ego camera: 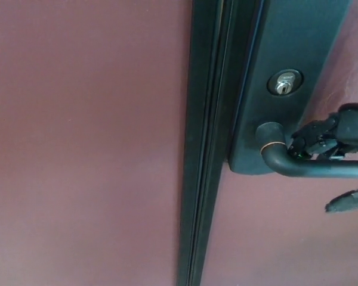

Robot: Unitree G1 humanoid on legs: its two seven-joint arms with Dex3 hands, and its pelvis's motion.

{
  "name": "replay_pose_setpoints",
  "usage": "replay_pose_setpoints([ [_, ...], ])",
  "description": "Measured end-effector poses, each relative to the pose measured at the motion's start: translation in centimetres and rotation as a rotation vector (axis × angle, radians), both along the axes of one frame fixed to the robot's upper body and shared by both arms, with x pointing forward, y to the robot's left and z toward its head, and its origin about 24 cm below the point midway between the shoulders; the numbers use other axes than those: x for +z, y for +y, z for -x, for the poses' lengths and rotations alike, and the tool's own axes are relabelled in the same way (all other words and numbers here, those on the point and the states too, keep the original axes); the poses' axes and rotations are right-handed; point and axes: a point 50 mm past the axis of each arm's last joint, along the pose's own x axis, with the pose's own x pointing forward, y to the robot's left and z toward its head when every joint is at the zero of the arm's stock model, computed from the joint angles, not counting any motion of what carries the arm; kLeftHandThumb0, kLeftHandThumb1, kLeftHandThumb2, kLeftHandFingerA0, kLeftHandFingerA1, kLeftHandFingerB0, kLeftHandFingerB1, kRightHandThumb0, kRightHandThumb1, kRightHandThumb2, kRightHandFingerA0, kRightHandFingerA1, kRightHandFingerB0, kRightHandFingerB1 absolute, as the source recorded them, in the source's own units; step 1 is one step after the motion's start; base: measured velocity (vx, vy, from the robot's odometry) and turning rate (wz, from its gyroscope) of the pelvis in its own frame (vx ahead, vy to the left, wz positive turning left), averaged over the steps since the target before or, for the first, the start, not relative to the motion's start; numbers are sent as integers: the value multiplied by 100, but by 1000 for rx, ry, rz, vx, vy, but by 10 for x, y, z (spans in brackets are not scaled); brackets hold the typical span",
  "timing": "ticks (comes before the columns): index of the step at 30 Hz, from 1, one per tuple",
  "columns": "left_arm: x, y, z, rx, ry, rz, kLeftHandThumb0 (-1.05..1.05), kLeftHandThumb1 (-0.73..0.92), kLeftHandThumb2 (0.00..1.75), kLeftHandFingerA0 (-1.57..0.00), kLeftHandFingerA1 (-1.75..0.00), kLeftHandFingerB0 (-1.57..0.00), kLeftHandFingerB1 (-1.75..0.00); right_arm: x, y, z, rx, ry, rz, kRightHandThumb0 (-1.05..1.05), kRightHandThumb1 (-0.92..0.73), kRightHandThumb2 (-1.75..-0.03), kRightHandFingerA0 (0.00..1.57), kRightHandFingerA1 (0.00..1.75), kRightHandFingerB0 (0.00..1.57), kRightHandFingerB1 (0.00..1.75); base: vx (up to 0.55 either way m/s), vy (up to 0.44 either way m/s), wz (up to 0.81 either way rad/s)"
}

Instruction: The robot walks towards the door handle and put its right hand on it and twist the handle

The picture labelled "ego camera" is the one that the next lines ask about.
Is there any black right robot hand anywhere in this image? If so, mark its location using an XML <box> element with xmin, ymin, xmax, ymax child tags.
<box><xmin>288</xmin><ymin>102</ymin><xmax>358</xmax><ymax>214</ymax></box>

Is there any black lever door handle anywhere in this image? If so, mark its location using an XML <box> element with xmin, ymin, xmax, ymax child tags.
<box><xmin>255</xmin><ymin>122</ymin><xmax>358</xmax><ymax>180</ymax></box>

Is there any black door edge strip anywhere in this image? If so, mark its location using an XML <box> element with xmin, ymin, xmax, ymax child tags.
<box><xmin>190</xmin><ymin>0</ymin><xmax>266</xmax><ymax>286</ymax></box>
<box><xmin>175</xmin><ymin>0</ymin><xmax>226</xmax><ymax>286</ymax></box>

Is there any silver lock cylinder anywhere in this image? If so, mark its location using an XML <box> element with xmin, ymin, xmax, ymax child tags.
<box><xmin>267</xmin><ymin>68</ymin><xmax>304</xmax><ymax>97</ymax></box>

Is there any black handle backplate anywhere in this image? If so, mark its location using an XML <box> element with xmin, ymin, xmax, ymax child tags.
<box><xmin>229</xmin><ymin>0</ymin><xmax>354</xmax><ymax>176</ymax></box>

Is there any maroon door leaf with handle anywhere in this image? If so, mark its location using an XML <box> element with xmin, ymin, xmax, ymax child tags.
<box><xmin>198</xmin><ymin>0</ymin><xmax>358</xmax><ymax>286</ymax></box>

